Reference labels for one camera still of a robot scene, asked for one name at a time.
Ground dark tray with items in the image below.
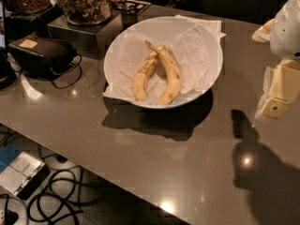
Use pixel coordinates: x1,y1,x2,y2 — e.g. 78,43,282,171
112,0,150,16

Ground grey box on floor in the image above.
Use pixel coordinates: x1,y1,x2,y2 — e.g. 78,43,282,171
0,152,48,200

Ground black cable on floor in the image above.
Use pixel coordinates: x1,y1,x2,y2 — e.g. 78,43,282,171
26,168,104,225

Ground yellow banana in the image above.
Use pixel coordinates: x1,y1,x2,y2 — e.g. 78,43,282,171
145,40,181,105
132,52,159,101

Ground dark metal jar stand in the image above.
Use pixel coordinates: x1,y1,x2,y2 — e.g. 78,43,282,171
48,10,123,60

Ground white paper napkin liner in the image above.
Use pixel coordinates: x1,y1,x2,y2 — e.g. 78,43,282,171
102,14,227,106

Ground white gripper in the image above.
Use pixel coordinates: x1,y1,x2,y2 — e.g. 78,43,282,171
252,0,300,119

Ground white bowl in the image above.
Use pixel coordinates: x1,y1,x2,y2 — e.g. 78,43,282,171
103,15,224,110

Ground glass jar of granola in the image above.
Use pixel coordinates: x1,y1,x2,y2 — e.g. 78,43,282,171
58,0,112,25

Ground black cable on table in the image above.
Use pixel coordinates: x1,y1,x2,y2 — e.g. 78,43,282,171
46,53,83,90

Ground black pouch with label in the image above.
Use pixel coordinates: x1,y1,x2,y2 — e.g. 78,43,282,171
8,33,78,80

